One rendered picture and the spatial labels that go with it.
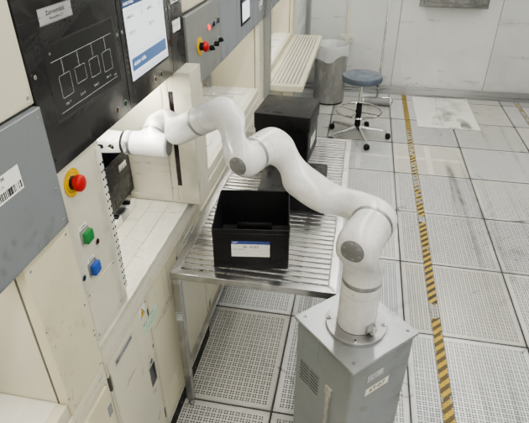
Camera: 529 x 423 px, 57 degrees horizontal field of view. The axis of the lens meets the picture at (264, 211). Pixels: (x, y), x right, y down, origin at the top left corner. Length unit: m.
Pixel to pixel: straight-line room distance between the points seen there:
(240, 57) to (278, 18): 1.50
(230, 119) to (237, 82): 1.88
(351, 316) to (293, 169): 0.48
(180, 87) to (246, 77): 1.51
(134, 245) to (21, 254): 0.78
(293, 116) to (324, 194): 1.11
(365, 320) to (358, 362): 0.13
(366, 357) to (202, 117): 0.86
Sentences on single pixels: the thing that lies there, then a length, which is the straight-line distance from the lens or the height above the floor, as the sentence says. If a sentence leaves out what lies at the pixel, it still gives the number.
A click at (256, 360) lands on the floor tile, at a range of 2.50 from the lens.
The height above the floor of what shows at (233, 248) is 0.85.
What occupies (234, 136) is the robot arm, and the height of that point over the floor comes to 1.34.
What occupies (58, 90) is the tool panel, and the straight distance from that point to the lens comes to 1.14.
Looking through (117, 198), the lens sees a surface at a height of 0.98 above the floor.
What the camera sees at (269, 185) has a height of 0.86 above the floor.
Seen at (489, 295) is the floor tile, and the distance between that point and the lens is 3.10.
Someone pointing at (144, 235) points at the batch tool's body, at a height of 0.87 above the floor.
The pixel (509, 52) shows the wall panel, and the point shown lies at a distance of 6.05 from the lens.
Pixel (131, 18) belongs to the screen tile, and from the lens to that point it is 1.46.
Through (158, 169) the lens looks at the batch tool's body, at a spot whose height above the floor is 1.01.
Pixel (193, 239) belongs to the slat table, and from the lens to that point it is 1.97.
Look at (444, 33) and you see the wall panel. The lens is 5.88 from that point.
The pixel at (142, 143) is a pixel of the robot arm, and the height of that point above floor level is 1.21.
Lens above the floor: 1.90
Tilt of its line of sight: 33 degrees down
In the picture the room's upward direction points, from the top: straight up
